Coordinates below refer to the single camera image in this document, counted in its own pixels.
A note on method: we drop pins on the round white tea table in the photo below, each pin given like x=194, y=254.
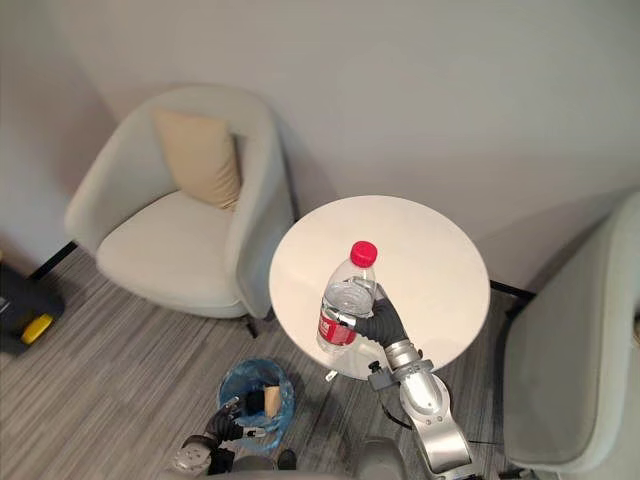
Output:
x=380, y=290

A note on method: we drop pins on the cream armchair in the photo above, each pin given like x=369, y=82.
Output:
x=185, y=210

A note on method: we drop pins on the brown cardboard box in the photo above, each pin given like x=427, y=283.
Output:
x=273, y=398

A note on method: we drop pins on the clear plastic bottle red cap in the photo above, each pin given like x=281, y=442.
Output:
x=347, y=305

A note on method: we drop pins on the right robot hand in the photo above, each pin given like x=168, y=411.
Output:
x=382, y=320

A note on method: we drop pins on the beige cushion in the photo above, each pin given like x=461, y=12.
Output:
x=205, y=160

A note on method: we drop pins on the small bin blue bag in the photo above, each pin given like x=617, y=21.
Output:
x=255, y=397

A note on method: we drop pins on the pale grey armchair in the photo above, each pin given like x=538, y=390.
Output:
x=575, y=350

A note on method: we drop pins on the black and yellow case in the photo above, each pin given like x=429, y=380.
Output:
x=25, y=320

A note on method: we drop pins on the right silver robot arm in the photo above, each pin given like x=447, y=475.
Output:
x=425, y=400

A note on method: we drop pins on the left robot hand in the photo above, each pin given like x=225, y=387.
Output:
x=222, y=424

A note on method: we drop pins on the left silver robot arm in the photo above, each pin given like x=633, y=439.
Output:
x=200, y=452

